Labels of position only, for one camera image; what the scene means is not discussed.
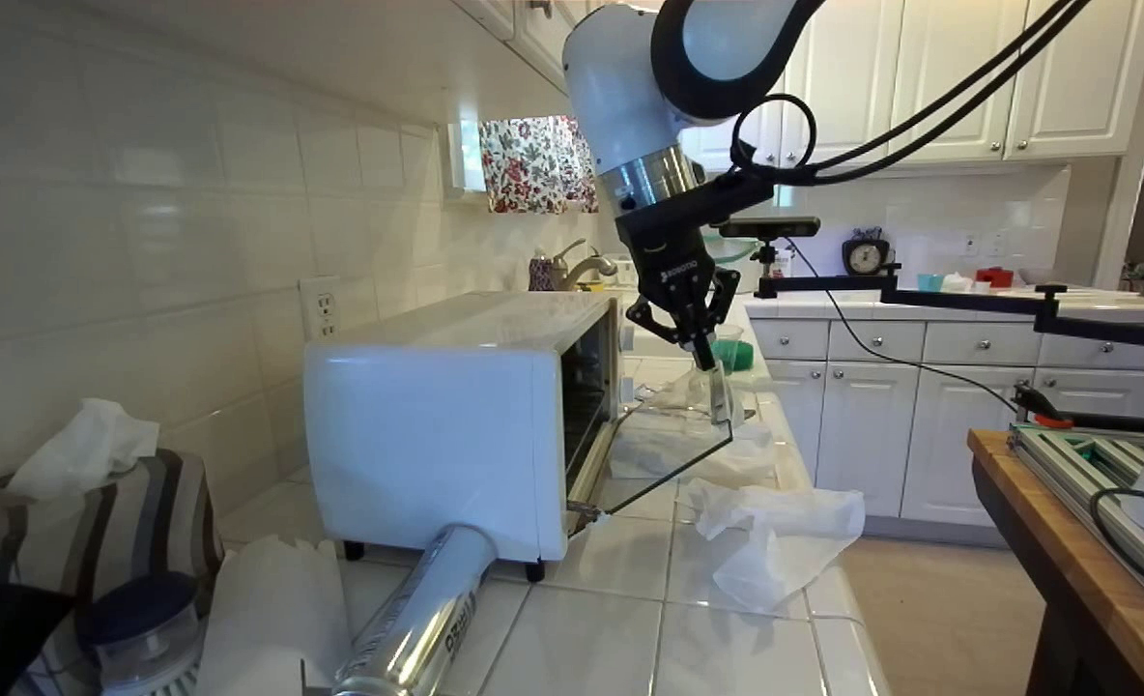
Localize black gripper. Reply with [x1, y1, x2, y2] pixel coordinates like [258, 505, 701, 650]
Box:
[613, 190, 743, 376]

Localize glass oven door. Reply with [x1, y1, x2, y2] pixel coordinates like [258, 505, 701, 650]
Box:
[569, 365, 746, 526]

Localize white toaster oven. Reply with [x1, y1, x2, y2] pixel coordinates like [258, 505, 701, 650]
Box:
[299, 291, 629, 584]

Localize green round scrubber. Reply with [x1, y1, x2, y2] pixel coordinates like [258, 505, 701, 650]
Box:
[707, 338, 754, 376]

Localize metal faucet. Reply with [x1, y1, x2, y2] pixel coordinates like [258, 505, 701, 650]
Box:
[526, 235, 622, 294]

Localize black round clock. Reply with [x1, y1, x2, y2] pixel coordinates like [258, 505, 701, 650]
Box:
[840, 223, 895, 284]

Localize white base cabinets with drawers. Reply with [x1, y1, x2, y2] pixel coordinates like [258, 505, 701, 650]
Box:
[746, 312, 1144, 534]

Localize floral curtain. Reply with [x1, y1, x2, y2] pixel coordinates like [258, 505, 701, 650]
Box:
[477, 113, 604, 217]

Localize crumpled white cloth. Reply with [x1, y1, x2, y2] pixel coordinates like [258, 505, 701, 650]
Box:
[688, 481, 871, 623]

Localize red black clamp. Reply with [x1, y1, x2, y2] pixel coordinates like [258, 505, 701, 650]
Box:
[1013, 382, 1077, 433]

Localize aluminium foil roll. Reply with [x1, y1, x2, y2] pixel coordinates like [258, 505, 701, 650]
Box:
[325, 523, 499, 696]

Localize grey metal mounting plate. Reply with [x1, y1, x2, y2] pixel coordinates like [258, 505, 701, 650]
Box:
[1006, 419, 1144, 602]

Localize wooden table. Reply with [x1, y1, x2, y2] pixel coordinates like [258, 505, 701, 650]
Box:
[965, 427, 1144, 696]

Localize striped tissue box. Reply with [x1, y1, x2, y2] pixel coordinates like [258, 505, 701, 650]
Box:
[0, 443, 225, 696]

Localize white tissue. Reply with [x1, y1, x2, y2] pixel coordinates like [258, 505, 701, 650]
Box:
[5, 396, 166, 505]

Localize jar with blue lid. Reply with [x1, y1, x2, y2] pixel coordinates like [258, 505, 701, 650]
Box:
[72, 571, 206, 696]

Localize black camera on stand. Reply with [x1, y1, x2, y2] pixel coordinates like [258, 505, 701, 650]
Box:
[720, 214, 823, 296]

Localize black camera cable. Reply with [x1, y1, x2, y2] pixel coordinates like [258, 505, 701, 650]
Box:
[781, 235, 1056, 419]

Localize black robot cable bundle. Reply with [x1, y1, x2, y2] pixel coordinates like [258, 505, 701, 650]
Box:
[724, 0, 1096, 192]

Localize white wall outlet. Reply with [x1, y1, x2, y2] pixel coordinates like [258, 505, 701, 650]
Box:
[299, 278, 345, 345]

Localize white wall cabinets row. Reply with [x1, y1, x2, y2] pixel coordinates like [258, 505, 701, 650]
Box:
[589, 0, 1144, 178]

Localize white wall cabinet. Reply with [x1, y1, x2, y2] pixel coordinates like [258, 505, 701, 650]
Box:
[81, 0, 604, 126]

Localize black table cable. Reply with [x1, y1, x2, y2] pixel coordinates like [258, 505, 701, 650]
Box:
[1082, 485, 1144, 606]

